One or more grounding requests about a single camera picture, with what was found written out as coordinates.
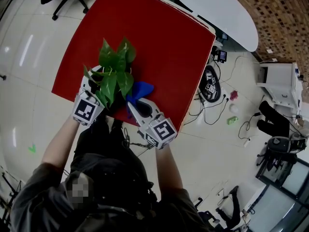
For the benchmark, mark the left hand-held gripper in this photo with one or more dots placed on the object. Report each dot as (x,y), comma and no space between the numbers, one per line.
(84,110)

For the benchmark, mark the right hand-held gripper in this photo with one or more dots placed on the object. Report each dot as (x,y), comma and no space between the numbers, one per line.
(159,132)

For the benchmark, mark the blue cloth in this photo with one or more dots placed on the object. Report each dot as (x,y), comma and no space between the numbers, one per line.
(142,89)

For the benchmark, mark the white flower pot green plant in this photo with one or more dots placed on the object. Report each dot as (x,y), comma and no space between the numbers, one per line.
(113,64)

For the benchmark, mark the person's left forearm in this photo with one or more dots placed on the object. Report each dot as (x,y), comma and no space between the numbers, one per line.
(59,144)

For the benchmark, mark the person's right forearm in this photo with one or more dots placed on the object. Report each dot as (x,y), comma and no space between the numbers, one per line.
(167,170)

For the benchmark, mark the black bin with grippers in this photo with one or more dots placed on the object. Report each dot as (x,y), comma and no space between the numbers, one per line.
(210,86)

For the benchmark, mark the person's dark clothed body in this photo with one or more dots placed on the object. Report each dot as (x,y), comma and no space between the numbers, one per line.
(116,190)

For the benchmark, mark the green power strip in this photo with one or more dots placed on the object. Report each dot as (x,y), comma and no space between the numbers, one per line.
(232,120)

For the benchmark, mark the white round object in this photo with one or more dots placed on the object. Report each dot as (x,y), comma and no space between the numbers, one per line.
(233,108)

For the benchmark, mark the pink crumpled object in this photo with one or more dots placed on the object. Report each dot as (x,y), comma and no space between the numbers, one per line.
(234,95)

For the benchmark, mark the red table cover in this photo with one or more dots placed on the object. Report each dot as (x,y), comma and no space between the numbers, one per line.
(157,45)

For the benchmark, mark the white power strip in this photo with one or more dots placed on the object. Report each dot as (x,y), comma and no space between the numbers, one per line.
(247,142)

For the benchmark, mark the small black screen device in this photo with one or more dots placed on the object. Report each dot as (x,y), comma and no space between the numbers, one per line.
(222,56)

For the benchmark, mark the black tripod stand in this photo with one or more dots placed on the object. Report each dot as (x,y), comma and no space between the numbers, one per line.
(9,190)

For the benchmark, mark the black swivel chair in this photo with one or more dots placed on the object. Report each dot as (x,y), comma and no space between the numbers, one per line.
(280,146)

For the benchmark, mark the white cabinet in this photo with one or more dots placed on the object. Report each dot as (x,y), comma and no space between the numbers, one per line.
(280,83)

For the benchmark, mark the white oval table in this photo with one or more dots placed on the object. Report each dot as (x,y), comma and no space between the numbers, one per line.
(222,11)

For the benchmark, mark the glass door black frame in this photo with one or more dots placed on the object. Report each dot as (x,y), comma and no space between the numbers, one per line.
(282,194)

